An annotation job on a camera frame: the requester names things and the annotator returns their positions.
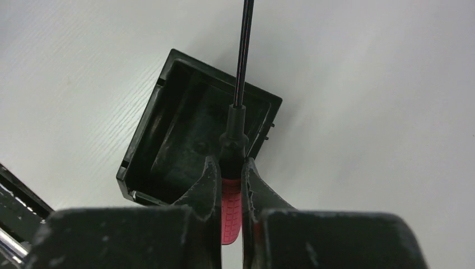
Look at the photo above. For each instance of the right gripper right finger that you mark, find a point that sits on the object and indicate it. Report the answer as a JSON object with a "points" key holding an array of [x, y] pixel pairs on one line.
{"points": [[257, 197]]}

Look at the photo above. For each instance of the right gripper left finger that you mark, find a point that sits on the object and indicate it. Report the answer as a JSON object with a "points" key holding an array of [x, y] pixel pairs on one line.
{"points": [[201, 236]]}

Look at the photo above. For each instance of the red handled screwdriver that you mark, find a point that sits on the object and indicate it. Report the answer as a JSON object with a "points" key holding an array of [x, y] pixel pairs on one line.
{"points": [[234, 141]]}

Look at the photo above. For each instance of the black plastic bin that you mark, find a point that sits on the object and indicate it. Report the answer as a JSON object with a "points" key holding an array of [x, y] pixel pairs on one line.
{"points": [[182, 124]]}

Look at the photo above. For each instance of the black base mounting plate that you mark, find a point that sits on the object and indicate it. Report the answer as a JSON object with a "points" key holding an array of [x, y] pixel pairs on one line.
{"points": [[22, 211]]}

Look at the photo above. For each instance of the aluminium frame rail front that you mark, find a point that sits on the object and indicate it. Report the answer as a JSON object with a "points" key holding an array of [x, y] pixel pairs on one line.
{"points": [[12, 250]]}

